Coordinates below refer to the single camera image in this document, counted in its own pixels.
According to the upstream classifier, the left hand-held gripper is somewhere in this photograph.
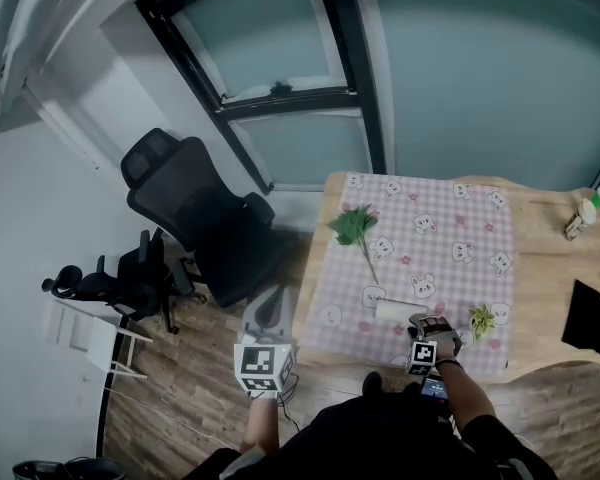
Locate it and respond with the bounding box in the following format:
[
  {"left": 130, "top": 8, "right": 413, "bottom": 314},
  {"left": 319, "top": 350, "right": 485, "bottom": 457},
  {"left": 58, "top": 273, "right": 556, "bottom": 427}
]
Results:
[{"left": 233, "top": 284, "right": 302, "bottom": 395}]

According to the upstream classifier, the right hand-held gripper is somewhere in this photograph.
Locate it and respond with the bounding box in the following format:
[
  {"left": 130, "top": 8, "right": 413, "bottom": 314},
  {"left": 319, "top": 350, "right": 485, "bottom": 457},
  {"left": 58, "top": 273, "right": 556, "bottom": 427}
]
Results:
[{"left": 405, "top": 314, "right": 464, "bottom": 377}]

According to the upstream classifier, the person's right forearm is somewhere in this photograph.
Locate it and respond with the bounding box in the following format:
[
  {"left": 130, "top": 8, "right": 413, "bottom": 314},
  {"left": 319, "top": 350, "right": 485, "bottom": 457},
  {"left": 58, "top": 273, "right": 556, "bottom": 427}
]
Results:
[{"left": 436, "top": 348, "right": 497, "bottom": 430}]

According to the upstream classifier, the person's left forearm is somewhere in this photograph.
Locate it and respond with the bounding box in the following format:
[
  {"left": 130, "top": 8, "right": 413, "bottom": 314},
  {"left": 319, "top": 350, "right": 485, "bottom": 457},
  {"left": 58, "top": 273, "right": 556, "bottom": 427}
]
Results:
[{"left": 241, "top": 391, "right": 282, "bottom": 458}]

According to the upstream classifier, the black device with blue screen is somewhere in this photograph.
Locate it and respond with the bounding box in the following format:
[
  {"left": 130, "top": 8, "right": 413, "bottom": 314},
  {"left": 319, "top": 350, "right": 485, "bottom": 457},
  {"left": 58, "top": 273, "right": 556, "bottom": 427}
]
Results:
[{"left": 419, "top": 374, "right": 450, "bottom": 400}]

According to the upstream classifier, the small yellow-green artificial plant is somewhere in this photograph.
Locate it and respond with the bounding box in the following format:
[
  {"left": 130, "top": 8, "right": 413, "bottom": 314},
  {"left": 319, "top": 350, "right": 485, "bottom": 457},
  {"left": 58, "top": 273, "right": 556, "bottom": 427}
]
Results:
[{"left": 468, "top": 304, "right": 497, "bottom": 340}]

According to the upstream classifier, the person's black shoe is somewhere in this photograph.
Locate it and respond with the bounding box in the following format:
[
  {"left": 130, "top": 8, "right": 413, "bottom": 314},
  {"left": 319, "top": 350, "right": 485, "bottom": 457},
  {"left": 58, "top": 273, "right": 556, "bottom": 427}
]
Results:
[{"left": 361, "top": 371, "right": 386, "bottom": 399}]

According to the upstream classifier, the pink checkered bunny mat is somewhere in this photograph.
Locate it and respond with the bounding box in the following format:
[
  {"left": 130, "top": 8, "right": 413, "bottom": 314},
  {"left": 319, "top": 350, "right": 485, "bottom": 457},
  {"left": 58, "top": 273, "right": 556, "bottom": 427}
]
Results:
[{"left": 298, "top": 171, "right": 517, "bottom": 370}]

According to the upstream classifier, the black mesh office chair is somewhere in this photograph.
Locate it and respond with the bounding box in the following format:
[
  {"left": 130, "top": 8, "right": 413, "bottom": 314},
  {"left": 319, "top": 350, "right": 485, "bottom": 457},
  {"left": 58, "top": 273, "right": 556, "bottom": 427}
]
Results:
[
  {"left": 40, "top": 227, "right": 202, "bottom": 335},
  {"left": 120, "top": 127, "right": 292, "bottom": 310}
]

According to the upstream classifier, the green leafy artificial sprig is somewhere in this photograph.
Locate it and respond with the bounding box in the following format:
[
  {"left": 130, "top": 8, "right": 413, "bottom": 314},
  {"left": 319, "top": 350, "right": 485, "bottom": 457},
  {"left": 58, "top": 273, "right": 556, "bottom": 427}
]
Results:
[{"left": 326, "top": 204, "right": 382, "bottom": 286}]

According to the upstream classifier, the person's black shirt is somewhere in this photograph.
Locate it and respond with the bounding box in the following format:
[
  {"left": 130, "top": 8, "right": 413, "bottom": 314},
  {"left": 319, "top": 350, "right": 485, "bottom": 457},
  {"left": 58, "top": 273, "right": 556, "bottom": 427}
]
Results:
[{"left": 183, "top": 390, "right": 561, "bottom": 480}]

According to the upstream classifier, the black cloth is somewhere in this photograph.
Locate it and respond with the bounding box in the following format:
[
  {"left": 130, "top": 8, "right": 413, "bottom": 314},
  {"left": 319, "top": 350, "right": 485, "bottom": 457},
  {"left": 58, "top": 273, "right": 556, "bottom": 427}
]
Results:
[{"left": 560, "top": 278, "right": 600, "bottom": 356}]

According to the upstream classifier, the white folding rack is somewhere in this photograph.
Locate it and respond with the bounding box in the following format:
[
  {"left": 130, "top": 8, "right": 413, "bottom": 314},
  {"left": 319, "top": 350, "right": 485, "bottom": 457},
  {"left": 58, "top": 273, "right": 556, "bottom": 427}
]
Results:
[{"left": 46, "top": 296, "right": 155, "bottom": 382}]

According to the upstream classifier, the black round bin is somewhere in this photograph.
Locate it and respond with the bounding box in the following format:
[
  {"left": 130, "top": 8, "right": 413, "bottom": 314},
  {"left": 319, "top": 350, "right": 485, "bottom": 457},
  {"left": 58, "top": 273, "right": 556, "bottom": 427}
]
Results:
[{"left": 11, "top": 457, "right": 127, "bottom": 480}]

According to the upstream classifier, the black framed frosted window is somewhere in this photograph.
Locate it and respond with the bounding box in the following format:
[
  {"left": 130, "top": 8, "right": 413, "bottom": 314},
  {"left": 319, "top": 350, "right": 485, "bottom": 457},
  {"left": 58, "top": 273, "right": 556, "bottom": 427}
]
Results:
[{"left": 135, "top": 0, "right": 397, "bottom": 195}]

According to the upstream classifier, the white ceiling pipe run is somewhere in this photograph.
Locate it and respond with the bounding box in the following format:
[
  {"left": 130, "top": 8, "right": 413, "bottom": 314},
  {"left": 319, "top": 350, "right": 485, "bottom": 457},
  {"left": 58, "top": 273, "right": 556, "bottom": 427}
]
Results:
[{"left": 0, "top": 0, "right": 134, "bottom": 137}]

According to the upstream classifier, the black cable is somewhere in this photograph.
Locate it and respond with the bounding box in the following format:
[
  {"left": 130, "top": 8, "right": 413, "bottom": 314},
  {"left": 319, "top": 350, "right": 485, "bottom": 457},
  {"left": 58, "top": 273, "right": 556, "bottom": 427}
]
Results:
[{"left": 278, "top": 371, "right": 302, "bottom": 434}]

